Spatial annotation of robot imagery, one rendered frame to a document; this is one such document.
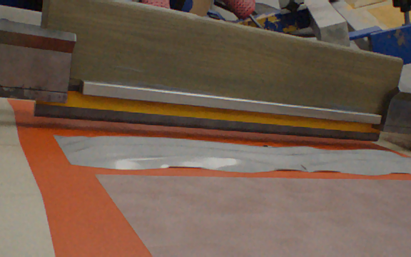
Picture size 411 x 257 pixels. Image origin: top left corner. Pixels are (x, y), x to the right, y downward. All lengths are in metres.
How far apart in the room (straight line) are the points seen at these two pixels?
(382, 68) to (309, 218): 0.30
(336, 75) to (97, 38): 0.25
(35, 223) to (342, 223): 0.16
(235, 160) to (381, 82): 0.25
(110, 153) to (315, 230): 0.14
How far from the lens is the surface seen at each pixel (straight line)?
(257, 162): 0.34
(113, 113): 0.39
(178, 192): 0.26
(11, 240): 0.19
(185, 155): 0.32
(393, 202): 0.34
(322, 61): 0.48
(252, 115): 0.45
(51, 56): 0.35
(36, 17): 0.59
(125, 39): 0.38
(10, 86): 0.35
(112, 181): 0.26
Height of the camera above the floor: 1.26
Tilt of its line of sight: 24 degrees down
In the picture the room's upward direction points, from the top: 18 degrees clockwise
